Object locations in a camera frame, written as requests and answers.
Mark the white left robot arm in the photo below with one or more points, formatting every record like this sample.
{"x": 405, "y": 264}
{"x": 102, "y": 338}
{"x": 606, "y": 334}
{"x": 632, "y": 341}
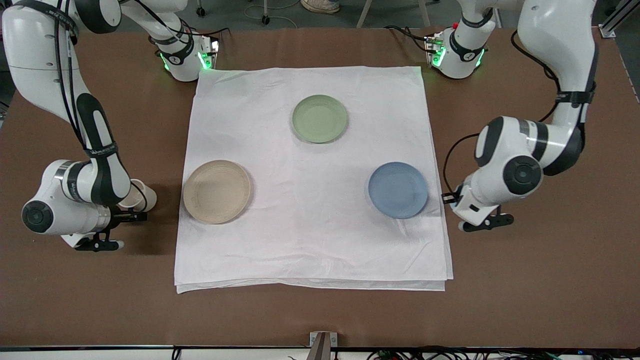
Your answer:
{"x": 560, "y": 45}

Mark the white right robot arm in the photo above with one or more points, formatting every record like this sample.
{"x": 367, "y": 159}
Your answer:
{"x": 40, "y": 60}

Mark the blue round plate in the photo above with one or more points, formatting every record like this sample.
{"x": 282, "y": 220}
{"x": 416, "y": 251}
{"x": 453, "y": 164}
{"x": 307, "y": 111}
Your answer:
{"x": 398, "y": 190}

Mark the beige round plate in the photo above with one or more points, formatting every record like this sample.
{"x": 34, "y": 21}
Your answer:
{"x": 216, "y": 192}

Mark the green round plate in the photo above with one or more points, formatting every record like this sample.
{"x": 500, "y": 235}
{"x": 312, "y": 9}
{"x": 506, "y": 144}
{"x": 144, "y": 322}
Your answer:
{"x": 320, "y": 119}

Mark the white cloth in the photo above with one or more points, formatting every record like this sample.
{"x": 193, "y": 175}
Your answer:
{"x": 310, "y": 225}

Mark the white stand legs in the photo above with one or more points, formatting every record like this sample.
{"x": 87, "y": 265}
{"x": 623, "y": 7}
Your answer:
{"x": 364, "y": 14}

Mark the black caster wheel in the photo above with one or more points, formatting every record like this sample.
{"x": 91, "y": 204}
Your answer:
{"x": 201, "y": 11}

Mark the white shoe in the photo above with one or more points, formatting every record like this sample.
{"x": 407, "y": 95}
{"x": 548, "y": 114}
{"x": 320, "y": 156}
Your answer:
{"x": 320, "y": 5}

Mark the pole with caster wheel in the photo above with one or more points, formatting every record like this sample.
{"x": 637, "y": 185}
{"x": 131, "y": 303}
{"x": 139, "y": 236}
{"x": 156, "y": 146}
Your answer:
{"x": 265, "y": 20}

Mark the grey metal table bracket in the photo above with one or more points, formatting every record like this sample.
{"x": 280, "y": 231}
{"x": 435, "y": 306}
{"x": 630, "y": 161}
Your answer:
{"x": 322, "y": 345}

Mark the aluminium frame profile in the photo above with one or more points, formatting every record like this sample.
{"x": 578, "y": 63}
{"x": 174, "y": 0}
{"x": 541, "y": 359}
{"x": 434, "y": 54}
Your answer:
{"x": 607, "y": 31}

